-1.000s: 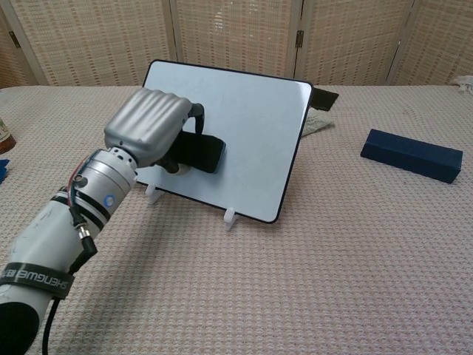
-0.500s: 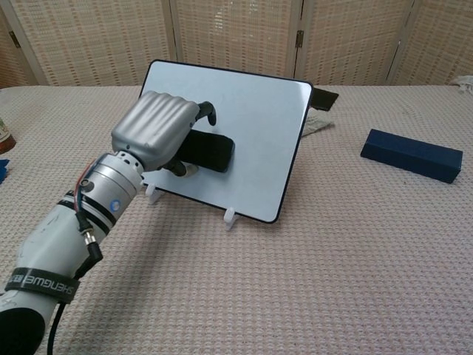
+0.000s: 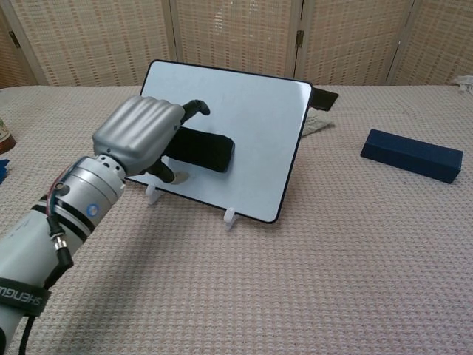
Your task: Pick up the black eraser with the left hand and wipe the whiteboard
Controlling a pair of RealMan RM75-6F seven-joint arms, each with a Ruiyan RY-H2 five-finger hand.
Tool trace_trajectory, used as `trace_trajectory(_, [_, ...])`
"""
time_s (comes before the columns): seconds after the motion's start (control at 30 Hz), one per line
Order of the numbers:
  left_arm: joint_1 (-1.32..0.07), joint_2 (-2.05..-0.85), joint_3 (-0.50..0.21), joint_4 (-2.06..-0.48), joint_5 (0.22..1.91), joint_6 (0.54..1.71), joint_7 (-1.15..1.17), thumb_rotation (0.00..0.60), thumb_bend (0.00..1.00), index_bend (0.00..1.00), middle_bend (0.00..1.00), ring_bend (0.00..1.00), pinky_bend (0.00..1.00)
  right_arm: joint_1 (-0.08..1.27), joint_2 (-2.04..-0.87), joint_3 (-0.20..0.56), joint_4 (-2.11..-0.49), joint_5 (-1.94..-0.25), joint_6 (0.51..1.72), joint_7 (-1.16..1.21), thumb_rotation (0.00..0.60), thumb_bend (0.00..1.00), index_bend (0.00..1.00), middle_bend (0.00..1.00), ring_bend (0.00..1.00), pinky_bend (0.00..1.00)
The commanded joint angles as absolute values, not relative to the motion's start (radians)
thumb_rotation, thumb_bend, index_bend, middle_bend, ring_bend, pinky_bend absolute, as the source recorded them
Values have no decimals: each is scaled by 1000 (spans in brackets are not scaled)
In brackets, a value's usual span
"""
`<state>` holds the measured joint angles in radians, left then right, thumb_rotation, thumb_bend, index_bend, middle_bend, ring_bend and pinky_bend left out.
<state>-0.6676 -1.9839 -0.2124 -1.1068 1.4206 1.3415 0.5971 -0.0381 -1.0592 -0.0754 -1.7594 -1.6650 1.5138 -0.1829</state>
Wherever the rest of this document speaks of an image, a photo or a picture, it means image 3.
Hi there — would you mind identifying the white plastic board foot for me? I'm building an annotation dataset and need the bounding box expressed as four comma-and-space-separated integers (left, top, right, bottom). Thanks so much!
222, 207, 240, 231
145, 183, 166, 205

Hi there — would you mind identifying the black rectangular foam block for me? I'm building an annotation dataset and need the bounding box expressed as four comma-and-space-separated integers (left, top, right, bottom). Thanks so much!
162, 128, 236, 175

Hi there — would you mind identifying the long dark blue box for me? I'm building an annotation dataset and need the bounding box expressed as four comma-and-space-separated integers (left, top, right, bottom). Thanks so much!
360, 128, 464, 184

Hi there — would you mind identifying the beige woven tablecloth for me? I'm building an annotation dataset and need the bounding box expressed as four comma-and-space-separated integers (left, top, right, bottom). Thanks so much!
0, 75, 473, 355

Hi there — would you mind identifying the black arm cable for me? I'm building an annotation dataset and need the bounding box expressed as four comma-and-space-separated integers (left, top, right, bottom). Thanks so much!
20, 216, 75, 355

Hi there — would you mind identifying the black velcro arm strap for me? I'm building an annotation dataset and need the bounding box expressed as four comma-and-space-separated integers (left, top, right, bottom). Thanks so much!
0, 276, 52, 317

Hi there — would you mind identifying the woven folding screen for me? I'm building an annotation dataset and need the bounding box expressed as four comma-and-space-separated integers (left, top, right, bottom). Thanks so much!
0, 0, 473, 88

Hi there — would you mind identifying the white tablet board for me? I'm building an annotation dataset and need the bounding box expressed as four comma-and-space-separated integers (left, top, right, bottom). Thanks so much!
123, 58, 314, 225

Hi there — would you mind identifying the blue snack packet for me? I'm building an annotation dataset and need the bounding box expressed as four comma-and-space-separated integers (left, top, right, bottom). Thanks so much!
0, 158, 12, 186

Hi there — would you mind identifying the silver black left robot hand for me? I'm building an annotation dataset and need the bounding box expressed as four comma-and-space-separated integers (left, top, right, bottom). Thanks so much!
91, 95, 211, 185

